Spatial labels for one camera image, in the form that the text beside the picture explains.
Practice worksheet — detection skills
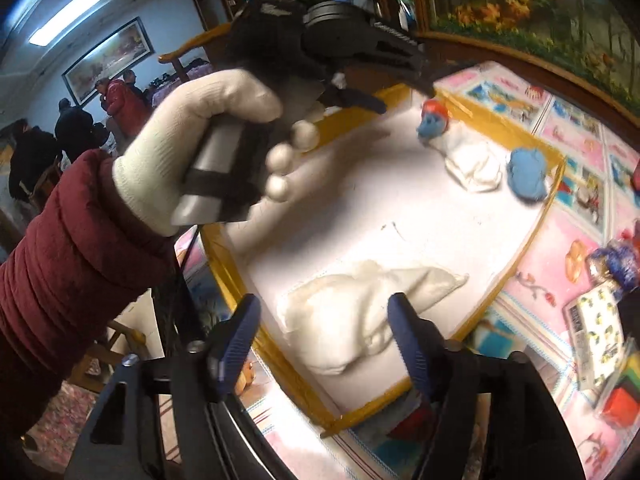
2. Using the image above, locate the framed landscape painting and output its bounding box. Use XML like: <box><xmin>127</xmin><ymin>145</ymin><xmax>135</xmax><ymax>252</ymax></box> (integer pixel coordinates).
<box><xmin>400</xmin><ymin>0</ymin><xmax>640</xmax><ymax>106</ymax></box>

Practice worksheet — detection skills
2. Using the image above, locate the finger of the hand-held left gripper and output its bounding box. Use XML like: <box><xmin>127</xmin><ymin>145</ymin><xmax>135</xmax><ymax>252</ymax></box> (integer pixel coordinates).
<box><xmin>345</xmin><ymin>17</ymin><xmax>437</xmax><ymax>100</ymax></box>
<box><xmin>322</xmin><ymin>82</ymin><xmax>390</xmax><ymax>115</ymax></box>

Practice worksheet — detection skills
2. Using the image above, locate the lemon print tissue pack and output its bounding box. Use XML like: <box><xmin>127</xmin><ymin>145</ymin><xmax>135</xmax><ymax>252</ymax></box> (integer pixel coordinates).
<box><xmin>562</xmin><ymin>280</ymin><xmax>628</xmax><ymax>393</ymax></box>

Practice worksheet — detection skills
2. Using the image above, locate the person's left hand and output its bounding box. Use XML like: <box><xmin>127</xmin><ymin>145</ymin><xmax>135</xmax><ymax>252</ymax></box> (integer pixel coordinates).
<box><xmin>112</xmin><ymin>67</ymin><xmax>321</xmax><ymax>238</ymax></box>

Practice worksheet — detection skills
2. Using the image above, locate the pink printed tablecloth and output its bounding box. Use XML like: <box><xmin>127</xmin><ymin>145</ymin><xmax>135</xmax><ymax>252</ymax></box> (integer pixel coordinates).
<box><xmin>180</xmin><ymin>60</ymin><xmax>640</xmax><ymax>480</ymax></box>

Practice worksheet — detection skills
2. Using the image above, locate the blue rolled sock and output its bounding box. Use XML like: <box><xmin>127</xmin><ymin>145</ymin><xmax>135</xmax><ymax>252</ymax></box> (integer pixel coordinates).
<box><xmin>507</xmin><ymin>147</ymin><xmax>551</xmax><ymax>204</ymax></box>

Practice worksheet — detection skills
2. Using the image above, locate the yellow taped cardboard box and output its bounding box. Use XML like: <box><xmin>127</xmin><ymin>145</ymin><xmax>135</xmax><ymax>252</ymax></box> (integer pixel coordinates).
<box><xmin>200</xmin><ymin>82</ymin><xmax>568</xmax><ymax>438</ymax></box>

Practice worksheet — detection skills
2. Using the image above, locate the large white soft cloth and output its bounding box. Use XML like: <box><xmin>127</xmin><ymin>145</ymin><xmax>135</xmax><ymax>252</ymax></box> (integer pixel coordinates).
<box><xmin>277</xmin><ymin>259</ymin><xmax>471</xmax><ymax>376</ymax></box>

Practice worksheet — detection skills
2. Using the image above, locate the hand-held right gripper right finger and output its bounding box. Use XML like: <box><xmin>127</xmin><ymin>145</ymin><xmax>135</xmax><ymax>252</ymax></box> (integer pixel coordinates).
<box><xmin>387</xmin><ymin>292</ymin><xmax>586</xmax><ymax>480</ymax></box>

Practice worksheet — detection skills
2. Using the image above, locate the ceiling light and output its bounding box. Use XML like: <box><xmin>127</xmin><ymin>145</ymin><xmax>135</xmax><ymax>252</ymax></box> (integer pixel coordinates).
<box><xmin>27</xmin><ymin>0</ymin><xmax>103</xmax><ymax>46</ymax></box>

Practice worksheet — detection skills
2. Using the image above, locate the small wooden chair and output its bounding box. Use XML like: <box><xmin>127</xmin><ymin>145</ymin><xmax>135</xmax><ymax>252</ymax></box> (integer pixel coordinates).
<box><xmin>70</xmin><ymin>320</ymin><xmax>151</xmax><ymax>396</ymax></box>

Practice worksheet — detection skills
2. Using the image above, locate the small white folded cloth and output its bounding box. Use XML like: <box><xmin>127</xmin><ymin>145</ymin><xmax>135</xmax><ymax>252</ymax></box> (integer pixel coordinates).
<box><xmin>442</xmin><ymin>130</ymin><xmax>503</xmax><ymax>193</ymax></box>

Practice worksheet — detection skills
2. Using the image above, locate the framed wall painting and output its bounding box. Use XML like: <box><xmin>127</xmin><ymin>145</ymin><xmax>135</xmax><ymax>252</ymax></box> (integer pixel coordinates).
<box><xmin>61</xmin><ymin>16</ymin><xmax>157</xmax><ymax>107</ymax></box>

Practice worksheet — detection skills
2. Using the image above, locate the orange ring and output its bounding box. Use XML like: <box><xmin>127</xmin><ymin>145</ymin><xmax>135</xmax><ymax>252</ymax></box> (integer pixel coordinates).
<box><xmin>565</xmin><ymin>241</ymin><xmax>587</xmax><ymax>281</ymax></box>

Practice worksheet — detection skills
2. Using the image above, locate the blue doll with red hat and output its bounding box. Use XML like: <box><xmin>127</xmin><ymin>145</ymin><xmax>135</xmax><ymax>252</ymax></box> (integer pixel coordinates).
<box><xmin>416</xmin><ymin>99</ymin><xmax>451</xmax><ymax>140</ymax></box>

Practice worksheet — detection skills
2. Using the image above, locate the person's left forearm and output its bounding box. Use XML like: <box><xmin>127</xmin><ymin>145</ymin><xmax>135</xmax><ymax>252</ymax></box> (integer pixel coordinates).
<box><xmin>0</xmin><ymin>147</ymin><xmax>177</xmax><ymax>441</ymax></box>

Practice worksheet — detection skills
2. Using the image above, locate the white and green spray bottle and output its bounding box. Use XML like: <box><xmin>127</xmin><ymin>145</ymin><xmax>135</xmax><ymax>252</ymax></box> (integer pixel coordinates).
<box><xmin>392</xmin><ymin>0</ymin><xmax>416</xmax><ymax>31</ymax></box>

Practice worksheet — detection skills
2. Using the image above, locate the blue and white plastic bag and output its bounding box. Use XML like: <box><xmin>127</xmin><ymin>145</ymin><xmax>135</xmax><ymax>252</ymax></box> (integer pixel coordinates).
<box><xmin>585</xmin><ymin>240</ymin><xmax>640</xmax><ymax>293</ymax></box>

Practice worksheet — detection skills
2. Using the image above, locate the red and green packet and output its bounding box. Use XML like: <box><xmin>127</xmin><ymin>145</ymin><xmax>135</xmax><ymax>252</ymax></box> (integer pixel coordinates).
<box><xmin>600</xmin><ymin>360</ymin><xmax>640</xmax><ymax>421</ymax></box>

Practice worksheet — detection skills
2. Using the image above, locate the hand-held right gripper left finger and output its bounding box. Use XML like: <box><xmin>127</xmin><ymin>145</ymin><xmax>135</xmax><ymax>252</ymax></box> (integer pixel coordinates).
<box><xmin>67</xmin><ymin>294</ymin><xmax>263</xmax><ymax>480</ymax></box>

